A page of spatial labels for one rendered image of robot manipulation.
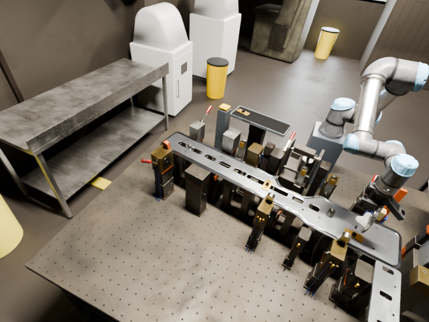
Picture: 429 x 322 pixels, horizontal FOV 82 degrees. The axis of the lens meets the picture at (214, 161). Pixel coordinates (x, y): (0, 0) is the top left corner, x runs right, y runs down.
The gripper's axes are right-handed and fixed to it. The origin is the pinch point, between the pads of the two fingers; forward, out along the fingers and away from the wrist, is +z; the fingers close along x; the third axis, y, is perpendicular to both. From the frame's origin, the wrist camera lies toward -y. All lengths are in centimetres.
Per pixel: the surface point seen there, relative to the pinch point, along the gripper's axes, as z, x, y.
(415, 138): 113, -331, -81
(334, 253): 6.5, 18.8, 6.8
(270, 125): -5, -37, 62
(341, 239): 2.9, 13.0, 6.5
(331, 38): 65, -586, 119
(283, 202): 11.0, 1.7, 34.9
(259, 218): 11.4, 17.7, 40.9
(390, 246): 11.3, -3.5, -15.4
